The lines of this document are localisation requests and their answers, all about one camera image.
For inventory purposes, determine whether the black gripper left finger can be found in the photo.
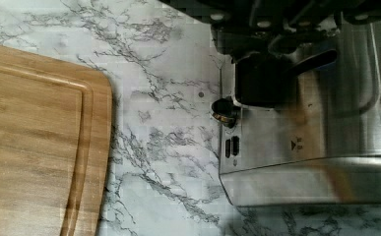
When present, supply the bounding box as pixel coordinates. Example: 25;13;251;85
211;24;271;62

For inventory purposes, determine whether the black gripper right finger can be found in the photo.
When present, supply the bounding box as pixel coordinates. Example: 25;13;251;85
267;27;341;57

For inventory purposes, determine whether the stainless steel toaster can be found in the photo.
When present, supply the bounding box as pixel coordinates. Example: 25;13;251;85
219;21;381;207

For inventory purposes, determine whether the bamboo cutting board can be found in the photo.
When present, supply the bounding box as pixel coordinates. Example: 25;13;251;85
0;46;112;236

